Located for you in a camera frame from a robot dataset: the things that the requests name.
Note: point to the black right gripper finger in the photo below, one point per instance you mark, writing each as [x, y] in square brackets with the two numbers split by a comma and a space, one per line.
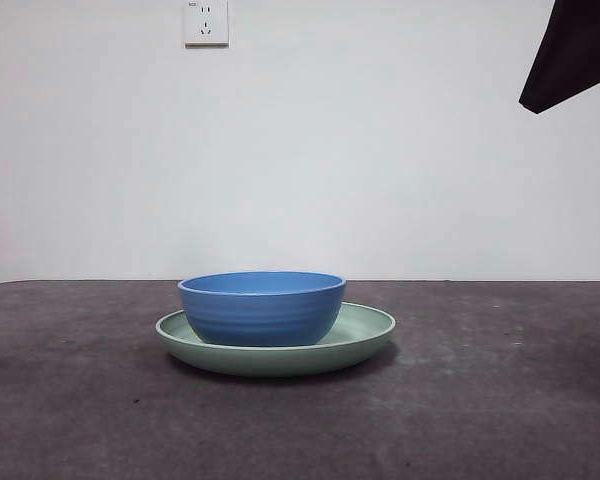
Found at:
[575, 55]

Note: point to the blue ribbed bowl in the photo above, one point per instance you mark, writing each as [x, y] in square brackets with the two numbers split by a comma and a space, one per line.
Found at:
[260, 315]

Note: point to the green round plate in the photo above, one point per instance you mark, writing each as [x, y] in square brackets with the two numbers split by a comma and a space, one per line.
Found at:
[275, 362]

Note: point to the white wall socket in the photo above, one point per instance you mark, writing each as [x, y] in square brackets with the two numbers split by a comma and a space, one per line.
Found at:
[206, 25]

